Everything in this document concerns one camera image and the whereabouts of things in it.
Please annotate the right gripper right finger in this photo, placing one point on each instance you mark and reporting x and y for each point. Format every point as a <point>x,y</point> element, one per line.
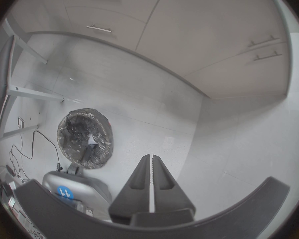
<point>168,195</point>

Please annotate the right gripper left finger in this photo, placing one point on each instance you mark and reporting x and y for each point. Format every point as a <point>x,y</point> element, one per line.
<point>137,195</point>

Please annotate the black plastic bag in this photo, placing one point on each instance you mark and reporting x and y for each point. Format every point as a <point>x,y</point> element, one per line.
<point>99,123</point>

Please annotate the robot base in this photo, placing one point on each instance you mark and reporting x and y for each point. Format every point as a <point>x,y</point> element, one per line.
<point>84,185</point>

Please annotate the beige cabinet with drawers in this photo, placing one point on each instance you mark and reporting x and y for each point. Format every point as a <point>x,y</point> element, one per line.
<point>189,33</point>

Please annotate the grey padded chair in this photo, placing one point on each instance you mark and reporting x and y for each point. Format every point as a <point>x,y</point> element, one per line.
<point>0,83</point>

